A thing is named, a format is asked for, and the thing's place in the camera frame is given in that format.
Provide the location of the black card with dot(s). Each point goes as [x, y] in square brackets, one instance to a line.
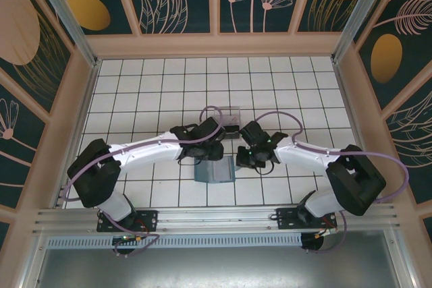
[232, 131]

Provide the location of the teal card holder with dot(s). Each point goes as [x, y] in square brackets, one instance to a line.
[202, 175]

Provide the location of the grey card pink print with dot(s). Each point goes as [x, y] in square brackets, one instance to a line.
[233, 119]

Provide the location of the clear acrylic card stand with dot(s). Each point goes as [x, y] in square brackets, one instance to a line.
[231, 111]

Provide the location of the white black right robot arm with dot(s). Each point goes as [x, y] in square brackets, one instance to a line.
[303, 153]

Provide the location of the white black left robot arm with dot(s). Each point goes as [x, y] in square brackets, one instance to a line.
[145, 149]

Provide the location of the grey metal sheet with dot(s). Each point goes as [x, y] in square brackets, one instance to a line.
[216, 267]

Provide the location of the small circuit board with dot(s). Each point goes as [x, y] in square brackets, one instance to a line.
[125, 237]

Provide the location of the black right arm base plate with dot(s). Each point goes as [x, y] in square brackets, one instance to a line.
[287, 218]

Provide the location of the aluminium mounting rail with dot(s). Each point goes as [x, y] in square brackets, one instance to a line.
[216, 215]

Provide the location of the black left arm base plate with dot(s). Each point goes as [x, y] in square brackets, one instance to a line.
[150, 219]

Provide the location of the aluminium side rail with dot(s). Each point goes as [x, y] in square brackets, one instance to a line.
[77, 133]
[347, 99]

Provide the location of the aluminium corner post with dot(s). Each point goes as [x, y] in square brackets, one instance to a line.
[359, 15]
[67, 15]

